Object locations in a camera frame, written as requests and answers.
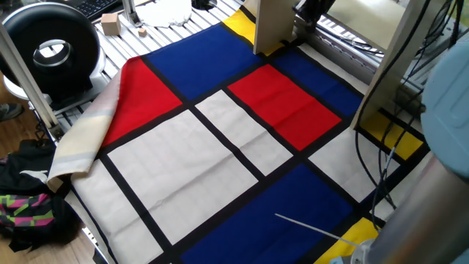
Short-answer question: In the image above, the aluminium frame post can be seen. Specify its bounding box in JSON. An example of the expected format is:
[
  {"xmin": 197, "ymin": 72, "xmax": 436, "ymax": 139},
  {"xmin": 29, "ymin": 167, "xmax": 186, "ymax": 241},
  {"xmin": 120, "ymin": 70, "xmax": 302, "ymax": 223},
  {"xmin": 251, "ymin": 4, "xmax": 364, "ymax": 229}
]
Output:
[{"xmin": 0, "ymin": 21, "xmax": 64, "ymax": 142}]

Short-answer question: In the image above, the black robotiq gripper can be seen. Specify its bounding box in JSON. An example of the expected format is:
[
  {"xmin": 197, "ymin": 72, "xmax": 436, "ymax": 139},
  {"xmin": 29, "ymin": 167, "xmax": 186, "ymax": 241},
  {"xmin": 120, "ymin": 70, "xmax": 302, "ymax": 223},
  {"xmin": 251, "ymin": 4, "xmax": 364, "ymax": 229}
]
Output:
[{"xmin": 295, "ymin": 0, "xmax": 336, "ymax": 23}]

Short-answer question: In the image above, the black backpack pink green pattern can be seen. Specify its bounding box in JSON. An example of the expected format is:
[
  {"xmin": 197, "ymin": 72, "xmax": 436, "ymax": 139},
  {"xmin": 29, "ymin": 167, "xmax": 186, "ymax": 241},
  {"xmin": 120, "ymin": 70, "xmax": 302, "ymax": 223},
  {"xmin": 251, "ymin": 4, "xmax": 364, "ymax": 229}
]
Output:
[{"xmin": 0, "ymin": 138, "xmax": 84, "ymax": 254}]

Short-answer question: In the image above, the aluminium post with bracket foot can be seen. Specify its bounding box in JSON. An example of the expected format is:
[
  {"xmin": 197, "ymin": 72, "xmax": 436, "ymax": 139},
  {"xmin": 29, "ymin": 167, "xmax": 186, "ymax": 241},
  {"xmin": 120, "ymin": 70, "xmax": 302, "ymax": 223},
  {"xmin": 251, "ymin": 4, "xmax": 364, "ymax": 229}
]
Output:
[{"xmin": 122, "ymin": 0, "xmax": 144, "ymax": 29}]

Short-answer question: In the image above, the black keyboard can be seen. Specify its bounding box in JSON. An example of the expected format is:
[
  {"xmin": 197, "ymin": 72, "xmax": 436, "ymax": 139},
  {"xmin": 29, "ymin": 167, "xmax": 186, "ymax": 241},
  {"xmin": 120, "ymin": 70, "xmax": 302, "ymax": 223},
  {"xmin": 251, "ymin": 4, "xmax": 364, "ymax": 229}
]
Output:
[{"xmin": 64, "ymin": 0, "xmax": 124, "ymax": 21}]

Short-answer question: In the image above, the cream wooden shelf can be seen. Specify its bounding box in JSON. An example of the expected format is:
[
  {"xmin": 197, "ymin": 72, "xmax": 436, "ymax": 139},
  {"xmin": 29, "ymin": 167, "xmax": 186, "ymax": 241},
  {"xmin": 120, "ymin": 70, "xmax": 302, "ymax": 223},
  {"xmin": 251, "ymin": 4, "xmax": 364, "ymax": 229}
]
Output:
[{"xmin": 243, "ymin": 0, "xmax": 446, "ymax": 130}]

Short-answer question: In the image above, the black cable with silver connector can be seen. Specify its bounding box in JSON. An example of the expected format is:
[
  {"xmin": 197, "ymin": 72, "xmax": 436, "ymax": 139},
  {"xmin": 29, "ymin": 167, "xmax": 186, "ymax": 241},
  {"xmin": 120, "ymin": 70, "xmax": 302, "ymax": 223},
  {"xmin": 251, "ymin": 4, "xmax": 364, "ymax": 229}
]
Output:
[{"xmin": 369, "ymin": 109, "xmax": 415, "ymax": 230}]

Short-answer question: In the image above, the grey shoe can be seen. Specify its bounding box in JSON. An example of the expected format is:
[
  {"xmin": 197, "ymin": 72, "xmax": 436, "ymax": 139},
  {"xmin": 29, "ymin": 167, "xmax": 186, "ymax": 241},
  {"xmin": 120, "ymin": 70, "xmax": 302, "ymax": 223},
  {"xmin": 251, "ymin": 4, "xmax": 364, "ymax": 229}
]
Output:
[{"xmin": 0, "ymin": 103, "xmax": 26, "ymax": 122}]

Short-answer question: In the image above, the white crumpled cloth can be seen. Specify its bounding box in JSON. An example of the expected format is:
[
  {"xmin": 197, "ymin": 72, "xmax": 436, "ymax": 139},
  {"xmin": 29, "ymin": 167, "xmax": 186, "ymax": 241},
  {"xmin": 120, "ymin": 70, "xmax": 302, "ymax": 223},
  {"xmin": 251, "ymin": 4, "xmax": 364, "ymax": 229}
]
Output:
[{"xmin": 135, "ymin": 0, "xmax": 193, "ymax": 29}]

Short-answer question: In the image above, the black round ring device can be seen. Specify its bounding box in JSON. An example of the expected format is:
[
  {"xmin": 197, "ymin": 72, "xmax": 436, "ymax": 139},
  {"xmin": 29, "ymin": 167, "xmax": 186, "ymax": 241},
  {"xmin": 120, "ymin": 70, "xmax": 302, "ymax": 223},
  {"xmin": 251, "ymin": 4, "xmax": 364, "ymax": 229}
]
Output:
[{"xmin": 0, "ymin": 1, "xmax": 111, "ymax": 111}]

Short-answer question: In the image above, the large wooden block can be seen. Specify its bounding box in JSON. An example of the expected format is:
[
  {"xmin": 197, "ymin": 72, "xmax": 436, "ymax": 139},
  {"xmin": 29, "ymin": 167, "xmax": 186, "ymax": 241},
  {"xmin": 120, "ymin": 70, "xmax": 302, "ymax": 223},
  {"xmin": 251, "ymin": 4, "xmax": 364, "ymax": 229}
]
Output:
[{"xmin": 100, "ymin": 12, "xmax": 122, "ymax": 37}]

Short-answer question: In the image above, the grey aluminium rail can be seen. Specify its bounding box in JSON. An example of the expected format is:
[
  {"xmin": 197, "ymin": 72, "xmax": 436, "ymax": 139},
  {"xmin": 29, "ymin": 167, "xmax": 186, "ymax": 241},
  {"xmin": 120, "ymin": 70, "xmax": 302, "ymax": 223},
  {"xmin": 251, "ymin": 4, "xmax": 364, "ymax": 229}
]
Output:
[{"xmin": 292, "ymin": 14, "xmax": 385, "ymax": 85}]

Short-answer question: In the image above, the colour block tablecloth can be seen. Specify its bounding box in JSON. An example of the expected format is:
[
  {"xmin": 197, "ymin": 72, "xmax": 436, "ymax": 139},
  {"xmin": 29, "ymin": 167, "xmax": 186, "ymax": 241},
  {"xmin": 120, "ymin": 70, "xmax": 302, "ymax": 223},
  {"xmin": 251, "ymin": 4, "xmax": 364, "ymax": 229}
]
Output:
[{"xmin": 46, "ymin": 7, "xmax": 432, "ymax": 264}]

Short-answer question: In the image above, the white zip tie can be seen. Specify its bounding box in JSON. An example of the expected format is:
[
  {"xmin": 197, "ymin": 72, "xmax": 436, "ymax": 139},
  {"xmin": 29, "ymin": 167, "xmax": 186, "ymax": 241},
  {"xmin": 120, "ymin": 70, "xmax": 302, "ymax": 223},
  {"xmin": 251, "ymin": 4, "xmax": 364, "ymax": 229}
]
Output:
[{"xmin": 274, "ymin": 213, "xmax": 362, "ymax": 248}]

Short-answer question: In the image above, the black round foot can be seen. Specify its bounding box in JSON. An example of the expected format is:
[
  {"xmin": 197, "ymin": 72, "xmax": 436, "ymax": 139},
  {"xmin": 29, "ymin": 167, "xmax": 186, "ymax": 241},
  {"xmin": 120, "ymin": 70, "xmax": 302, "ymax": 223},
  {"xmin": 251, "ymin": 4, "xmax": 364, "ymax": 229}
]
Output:
[{"xmin": 191, "ymin": 0, "xmax": 218, "ymax": 11}]

